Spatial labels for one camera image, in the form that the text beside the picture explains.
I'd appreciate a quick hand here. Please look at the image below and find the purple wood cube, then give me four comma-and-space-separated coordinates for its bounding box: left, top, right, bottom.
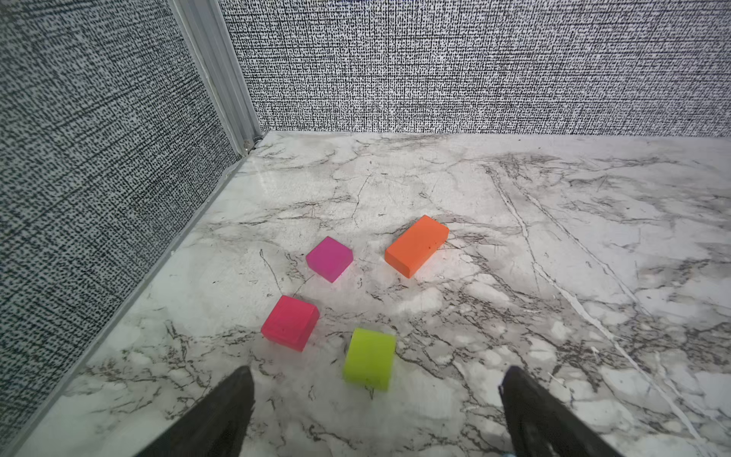
306, 236, 353, 283

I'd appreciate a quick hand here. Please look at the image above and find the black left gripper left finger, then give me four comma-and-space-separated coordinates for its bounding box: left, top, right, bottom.
138, 366, 255, 457

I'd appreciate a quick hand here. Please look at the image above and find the pink wood cube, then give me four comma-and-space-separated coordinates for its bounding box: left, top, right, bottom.
261, 296, 320, 352

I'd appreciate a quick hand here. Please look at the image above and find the orange-red rectangular wood block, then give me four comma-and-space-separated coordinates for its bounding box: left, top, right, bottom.
385, 215, 449, 278

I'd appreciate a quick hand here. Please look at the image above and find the lime green wood cube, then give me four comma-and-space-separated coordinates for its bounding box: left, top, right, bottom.
343, 328, 397, 391

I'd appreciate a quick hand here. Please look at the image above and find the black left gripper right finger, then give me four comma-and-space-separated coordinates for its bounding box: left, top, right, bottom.
499, 366, 621, 457

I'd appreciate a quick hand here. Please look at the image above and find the aluminium corner post left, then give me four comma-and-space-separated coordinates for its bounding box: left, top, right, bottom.
169, 0, 263, 156

